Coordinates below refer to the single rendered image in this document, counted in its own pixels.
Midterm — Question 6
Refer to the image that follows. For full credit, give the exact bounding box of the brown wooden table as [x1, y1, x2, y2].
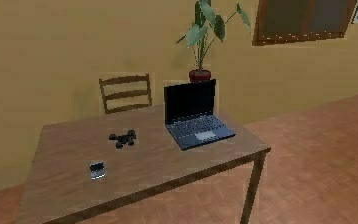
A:
[16, 104, 272, 224]

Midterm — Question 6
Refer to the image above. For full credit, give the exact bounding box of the brown framed window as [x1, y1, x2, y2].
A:
[252, 0, 358, 47]

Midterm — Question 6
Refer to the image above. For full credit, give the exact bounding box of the green house plant red pot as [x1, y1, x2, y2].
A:
[175, 0, 252, 84]

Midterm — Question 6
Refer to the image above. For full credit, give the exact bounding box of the black open laptop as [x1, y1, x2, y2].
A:
[163, 78, 237, 152]

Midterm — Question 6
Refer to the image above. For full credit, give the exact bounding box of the small black silver phone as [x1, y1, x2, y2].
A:
[89, 161, 107, 181]

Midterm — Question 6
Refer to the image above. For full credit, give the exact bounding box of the small black lumpy object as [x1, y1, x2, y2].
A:
[108, 129, 137, 150]

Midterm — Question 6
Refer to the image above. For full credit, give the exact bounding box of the brown wooden chair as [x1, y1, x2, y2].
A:
[98, 73, 154, 115]

